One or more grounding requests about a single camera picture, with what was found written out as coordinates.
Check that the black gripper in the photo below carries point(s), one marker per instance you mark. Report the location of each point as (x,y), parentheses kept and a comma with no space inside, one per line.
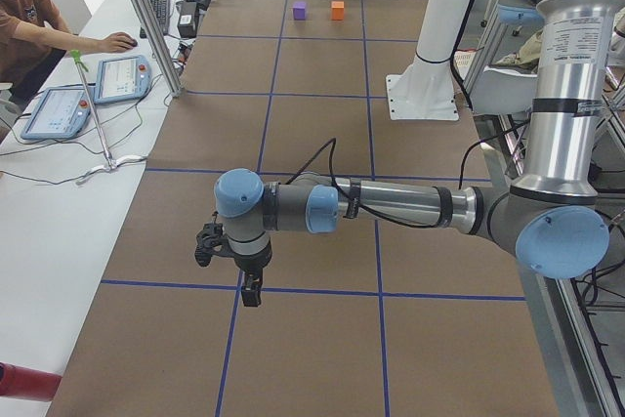
(252,263)

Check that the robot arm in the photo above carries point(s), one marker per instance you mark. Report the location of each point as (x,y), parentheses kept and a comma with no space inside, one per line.
(546,218)

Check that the operator forearm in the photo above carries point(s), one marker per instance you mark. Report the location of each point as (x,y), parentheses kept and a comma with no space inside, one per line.
(56,39)

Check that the purple block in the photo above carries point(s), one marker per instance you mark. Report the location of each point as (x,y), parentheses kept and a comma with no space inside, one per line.
(299,10)

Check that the orange block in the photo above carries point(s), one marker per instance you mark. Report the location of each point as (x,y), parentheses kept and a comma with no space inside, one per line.
(337,10)

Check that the operator hand on mouse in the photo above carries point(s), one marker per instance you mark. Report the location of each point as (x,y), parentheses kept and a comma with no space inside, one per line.
(117,42)

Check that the far teach pendant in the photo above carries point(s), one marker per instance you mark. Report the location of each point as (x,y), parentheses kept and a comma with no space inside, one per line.
(122,80)

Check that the teach pendant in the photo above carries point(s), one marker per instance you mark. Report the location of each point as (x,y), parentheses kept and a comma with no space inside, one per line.
(61,113)
(122,80)

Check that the red fire extinguisher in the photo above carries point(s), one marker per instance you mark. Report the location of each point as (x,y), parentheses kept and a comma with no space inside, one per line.
(28,384)

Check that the near teach pendant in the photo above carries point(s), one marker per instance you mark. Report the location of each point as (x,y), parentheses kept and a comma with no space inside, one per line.
(61,113)

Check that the black power adapter box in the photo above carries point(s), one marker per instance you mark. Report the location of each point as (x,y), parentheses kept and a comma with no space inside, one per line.
(187,24)

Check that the reacher grabber stick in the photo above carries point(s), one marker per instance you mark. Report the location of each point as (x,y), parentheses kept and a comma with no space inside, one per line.
(110,163)

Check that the black keyboard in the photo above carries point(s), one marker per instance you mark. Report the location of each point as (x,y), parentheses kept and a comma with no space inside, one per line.
(161,9)

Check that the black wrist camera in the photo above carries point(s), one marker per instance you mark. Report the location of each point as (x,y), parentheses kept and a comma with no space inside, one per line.
(211,241)

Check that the aluminium frame post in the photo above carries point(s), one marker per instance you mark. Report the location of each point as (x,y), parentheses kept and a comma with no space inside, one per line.
(158,45)

